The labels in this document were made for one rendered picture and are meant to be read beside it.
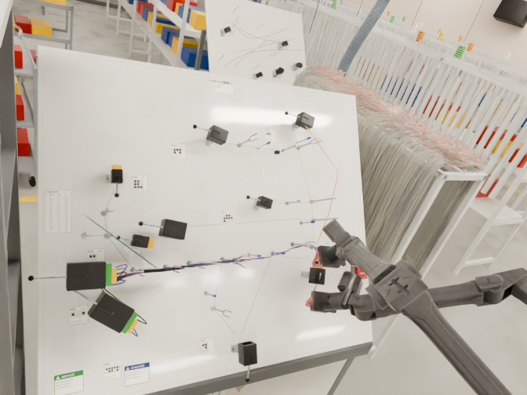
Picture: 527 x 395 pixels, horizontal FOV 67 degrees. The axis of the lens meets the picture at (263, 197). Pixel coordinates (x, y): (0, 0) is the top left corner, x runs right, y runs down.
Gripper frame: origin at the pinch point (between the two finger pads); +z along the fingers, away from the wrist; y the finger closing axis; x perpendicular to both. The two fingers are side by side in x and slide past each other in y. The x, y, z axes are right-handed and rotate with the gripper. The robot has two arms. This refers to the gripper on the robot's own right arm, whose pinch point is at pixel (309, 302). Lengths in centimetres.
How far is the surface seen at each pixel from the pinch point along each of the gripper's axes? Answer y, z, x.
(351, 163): -15, -6, -58
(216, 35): -15, 189, -267
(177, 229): 55, -9, -15
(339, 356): -21.8, 8.6, 17.7
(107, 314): 69, -9, 10
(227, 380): 25.3, 8.8, 26.9
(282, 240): 12.4, 0.6, -21.0
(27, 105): 122, 222, -151
